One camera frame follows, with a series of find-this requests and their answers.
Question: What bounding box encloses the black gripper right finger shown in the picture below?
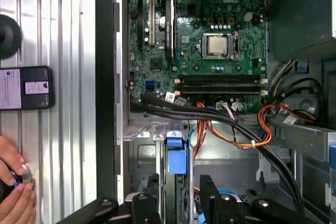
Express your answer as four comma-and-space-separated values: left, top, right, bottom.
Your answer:
199, 173, 320, 224

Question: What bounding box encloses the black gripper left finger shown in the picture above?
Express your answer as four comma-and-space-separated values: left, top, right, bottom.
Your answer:
56, 173, 161, 224

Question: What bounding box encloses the hard disk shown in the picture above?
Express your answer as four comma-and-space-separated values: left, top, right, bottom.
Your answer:
164, 130, 196, 224

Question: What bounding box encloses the round black knob blue ring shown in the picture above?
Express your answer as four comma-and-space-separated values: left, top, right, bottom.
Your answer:
0, 163, 34, 205

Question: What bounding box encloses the metal disk bay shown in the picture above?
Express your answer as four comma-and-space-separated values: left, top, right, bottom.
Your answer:
123, 123, 200, 224

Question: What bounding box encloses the person's right hand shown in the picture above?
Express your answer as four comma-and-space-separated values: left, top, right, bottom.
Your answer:
0, 136, 37, 224

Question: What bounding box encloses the metal drive cage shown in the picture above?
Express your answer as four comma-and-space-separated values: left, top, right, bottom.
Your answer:
269, 118, 336, 224

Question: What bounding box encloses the black RAM slot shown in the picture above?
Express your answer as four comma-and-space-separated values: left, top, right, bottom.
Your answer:
174, 84, 268, 97
174, 73, 268, 86

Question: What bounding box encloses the green motherboard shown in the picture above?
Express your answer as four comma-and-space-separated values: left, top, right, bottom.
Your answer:
127, 0, 270, 114

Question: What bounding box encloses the black PC case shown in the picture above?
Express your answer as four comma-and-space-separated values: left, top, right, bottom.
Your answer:
94, 0, 336, 224

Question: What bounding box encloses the metal socket cover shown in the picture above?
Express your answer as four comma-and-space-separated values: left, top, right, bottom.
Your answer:
202, 33, 236, 60

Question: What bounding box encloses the CPU socket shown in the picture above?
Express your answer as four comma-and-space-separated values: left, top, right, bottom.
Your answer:
199, 31, 242, 61

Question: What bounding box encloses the black smartphone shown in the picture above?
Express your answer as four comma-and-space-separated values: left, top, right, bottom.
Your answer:
0, 66, 55, 112

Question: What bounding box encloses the silver CPU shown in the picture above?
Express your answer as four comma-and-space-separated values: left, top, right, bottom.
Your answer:
208, 35, 229, 57

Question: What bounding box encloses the black graphics card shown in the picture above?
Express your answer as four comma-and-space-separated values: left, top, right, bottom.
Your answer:
164, 0, 179, 65

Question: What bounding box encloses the black expansion slot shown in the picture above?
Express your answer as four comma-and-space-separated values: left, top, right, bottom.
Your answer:
137, 0, 144, 52

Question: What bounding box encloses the white expansion slot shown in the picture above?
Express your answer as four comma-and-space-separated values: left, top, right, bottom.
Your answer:
149, 0, 156, 46

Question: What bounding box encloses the grey power supply unit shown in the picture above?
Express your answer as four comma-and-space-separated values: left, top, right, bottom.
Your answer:
265, 0, 336, 61

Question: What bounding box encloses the black round disc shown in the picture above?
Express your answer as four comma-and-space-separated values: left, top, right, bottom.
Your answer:
0, 15, 23, 59

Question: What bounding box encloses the blue data wire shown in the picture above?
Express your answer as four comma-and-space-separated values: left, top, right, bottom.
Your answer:
188, 125, 253, 224

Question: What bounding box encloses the orange yellow wire bundle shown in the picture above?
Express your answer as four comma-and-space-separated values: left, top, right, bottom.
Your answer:
193, 100, 318, 156

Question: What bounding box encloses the black cable bundle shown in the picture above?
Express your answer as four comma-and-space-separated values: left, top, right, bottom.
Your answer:
131, 92, 308, 217

